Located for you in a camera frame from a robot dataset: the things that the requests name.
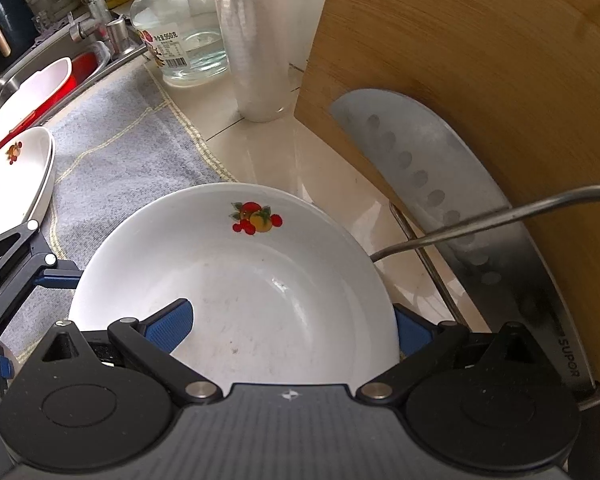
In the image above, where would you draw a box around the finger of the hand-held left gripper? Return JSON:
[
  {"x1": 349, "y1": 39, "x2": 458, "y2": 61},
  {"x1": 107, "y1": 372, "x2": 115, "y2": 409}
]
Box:
[{"x1": 0, "y1": 220, "x2": 83, "y2": 336}]

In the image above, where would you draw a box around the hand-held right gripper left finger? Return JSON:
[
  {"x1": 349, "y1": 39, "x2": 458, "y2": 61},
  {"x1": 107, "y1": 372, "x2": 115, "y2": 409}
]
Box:
[{"x1": 39, "y1": 298, "x2": 223, "y2": 406}]

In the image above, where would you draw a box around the bamboo cutting board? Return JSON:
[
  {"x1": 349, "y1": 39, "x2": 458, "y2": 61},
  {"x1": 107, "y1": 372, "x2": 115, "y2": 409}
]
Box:
[{"x1": 294, "y1": 0, "x2": 600, "y2": 480}]

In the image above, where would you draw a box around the metal faucet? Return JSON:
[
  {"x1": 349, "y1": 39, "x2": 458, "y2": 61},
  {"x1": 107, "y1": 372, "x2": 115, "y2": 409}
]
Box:
[{"x1": 67, "y1": 0, "x2": 113, "y2": 43}]

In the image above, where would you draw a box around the kitchen knife black handle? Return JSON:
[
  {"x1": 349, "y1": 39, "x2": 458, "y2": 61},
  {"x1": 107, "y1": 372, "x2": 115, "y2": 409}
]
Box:
[{"x1": 330, "y1": 89, "x2": 598, "y2": 396}]

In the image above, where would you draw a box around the red plastic basin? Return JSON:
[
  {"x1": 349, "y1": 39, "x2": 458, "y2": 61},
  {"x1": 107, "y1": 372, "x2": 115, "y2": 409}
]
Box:
[{"x1": 0, "y1": 51, "x2": 101, "y2": 153}]

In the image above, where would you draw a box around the white fruit-print plate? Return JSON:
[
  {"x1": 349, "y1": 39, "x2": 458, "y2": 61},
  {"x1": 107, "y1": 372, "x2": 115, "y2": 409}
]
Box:
[
  {"x1": 0, "y1": 126, "x2": 55, "y2": 233},
  {"x1": 69, "y1": 183, "x2": 400, "y2": 396},
  {"x1": 27, "y1": 137, "x2": 57, "y2": 226}
]

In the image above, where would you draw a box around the cling film roll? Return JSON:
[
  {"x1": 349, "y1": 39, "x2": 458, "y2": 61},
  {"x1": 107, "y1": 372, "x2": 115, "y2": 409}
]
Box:
[{"x1": 206, "y1": 0, "x2": 292, "y2": 123}]

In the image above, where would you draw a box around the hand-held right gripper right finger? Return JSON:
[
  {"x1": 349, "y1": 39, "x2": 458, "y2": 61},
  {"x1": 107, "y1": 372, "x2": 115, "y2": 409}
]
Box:
[{"x1": 355, "y1": 304, "x2": 566, "y2": 403}]

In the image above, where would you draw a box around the dark blue air fryer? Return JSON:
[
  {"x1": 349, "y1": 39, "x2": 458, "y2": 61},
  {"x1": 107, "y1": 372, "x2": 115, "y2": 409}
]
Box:
[{"x1": 0, "y1": 0, "x2": 36, "y2": 73}]

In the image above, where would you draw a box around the metal wire rack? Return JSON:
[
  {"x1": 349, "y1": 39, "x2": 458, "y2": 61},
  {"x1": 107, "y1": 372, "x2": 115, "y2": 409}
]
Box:
[{"x1": 370, "y1": 186, "x2": 600, "y2": 411}]

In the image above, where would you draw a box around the grey checked towel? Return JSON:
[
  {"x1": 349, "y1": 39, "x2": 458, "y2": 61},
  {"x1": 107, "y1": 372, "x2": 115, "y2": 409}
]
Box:
[{"x1": 0, "y1": 62, "x2": 238, "y2": 361}]

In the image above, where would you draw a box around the glass jar with lid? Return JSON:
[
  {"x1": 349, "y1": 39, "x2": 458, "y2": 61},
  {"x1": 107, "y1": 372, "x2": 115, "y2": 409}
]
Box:
[{"x1": 130, "y1": 0, "x2": 230, "y2": 86}]

